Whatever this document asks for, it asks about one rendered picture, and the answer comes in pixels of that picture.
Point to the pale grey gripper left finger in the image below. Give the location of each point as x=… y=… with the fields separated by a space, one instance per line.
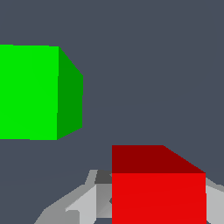
x=87 y=204

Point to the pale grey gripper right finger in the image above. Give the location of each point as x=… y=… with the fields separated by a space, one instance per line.
x=214 y=204

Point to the red cube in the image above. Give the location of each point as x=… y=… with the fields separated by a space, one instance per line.
x=157 y=198

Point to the green cube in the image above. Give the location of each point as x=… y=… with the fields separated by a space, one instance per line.
x=29 y=93

